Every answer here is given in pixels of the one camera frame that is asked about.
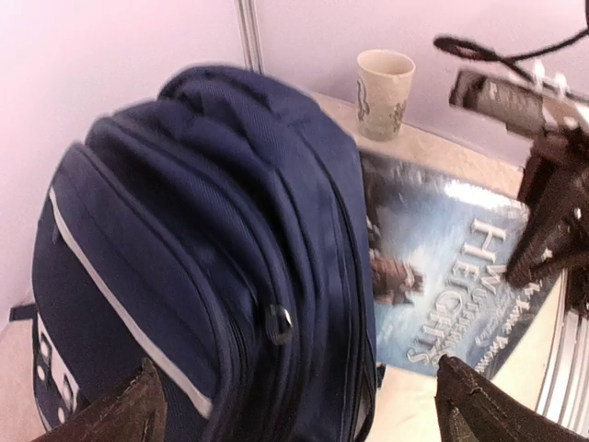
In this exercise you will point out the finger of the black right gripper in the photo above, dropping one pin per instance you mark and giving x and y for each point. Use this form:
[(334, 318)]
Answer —
[(555, 189)]

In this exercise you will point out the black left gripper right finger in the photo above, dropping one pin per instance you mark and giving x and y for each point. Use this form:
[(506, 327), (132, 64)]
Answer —
[(471, 408)]

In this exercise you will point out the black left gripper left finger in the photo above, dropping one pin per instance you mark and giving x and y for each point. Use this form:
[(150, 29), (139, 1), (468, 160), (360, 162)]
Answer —
[(135, 411)]

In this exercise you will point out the dark blue wuthering heights book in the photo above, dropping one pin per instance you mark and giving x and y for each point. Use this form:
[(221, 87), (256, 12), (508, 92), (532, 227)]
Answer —
[(439, 248)]

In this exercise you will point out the navy blue student backpack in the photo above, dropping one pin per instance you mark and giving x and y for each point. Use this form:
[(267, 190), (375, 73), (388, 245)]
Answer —
[(218, 230)]

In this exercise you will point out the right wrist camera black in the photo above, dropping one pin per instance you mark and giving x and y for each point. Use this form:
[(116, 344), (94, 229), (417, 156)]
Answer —
[(523, 109)]

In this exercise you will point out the aluminium front rail frame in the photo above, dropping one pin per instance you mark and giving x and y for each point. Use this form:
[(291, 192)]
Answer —
[(563, 398)]

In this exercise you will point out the aluminium corner post right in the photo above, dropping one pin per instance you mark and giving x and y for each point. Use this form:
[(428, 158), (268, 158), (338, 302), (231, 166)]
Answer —
[(249, 34)]

